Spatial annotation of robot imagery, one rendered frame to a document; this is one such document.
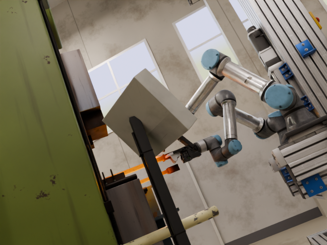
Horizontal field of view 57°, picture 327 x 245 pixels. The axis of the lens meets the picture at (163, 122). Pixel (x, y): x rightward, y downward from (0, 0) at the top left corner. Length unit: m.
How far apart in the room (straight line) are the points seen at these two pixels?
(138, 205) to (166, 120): 0.58
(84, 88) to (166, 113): 0.76
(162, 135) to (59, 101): 0.52
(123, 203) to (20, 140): 0.57
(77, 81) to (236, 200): 3.23
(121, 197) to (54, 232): 0.42
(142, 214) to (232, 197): 3.02
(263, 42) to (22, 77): 1.40
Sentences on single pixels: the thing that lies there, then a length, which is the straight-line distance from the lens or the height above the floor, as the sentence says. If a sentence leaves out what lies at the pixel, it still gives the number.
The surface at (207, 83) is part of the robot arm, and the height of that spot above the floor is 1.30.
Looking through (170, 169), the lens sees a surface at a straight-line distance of 2.16.
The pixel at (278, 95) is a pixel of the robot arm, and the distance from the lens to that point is 1.50.
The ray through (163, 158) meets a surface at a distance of 1.76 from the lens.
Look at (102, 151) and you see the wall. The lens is 5.13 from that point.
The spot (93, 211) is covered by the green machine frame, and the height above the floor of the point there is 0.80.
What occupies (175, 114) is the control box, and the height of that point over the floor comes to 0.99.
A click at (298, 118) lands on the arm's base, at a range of 1.61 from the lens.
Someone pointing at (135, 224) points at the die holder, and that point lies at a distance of 1.55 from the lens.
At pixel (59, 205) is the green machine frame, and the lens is 1.30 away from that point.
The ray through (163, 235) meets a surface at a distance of 1.33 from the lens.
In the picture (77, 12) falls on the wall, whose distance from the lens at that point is 6.36.
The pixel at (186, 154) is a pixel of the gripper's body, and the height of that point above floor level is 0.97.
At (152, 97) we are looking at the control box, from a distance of 1.10.
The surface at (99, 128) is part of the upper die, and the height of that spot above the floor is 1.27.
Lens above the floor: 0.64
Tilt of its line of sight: 18 degrees up
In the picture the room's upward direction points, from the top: 23 degrees counter-clockwise
